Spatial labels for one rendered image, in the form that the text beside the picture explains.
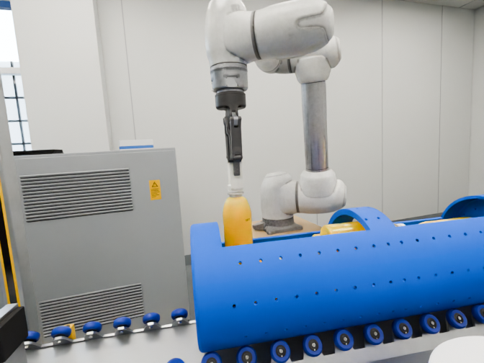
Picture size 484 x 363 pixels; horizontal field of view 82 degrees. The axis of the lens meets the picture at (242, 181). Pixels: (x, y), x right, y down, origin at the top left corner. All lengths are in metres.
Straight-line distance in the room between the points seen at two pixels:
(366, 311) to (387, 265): 0.11
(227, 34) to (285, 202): 0.82
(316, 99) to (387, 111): 3.63
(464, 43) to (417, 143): 1.82
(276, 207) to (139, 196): 1.15
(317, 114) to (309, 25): 0.61
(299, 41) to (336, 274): 0.49
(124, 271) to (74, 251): 0.37
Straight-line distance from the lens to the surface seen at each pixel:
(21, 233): 1.16
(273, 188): 1.30
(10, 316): 0.84
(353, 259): 0.66
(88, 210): 2.19
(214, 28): 0.71
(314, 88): 1.21
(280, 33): 0.66
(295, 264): 0.61
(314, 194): 1.27
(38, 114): 3.27
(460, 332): 0.94
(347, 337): 0.76
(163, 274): 2.31
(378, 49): 4.86
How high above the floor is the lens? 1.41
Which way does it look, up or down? 7 degrees down
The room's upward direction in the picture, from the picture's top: 3 degrees counter-clockwise
